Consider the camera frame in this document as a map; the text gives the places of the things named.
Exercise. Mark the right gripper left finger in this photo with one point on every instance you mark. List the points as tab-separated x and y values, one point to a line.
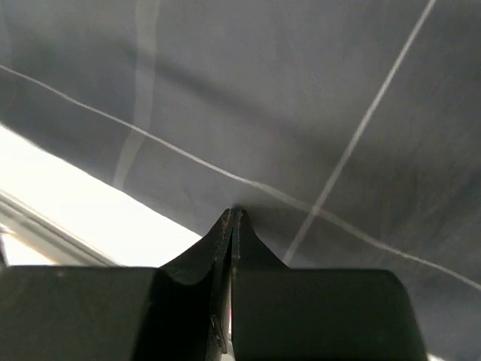
178	311

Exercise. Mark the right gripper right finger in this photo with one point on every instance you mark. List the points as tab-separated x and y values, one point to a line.
283	313

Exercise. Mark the dark grey checked cloth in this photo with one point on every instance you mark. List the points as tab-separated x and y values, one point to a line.
350	130

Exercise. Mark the aluminium table frame rail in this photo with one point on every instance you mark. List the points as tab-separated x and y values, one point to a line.
37	232

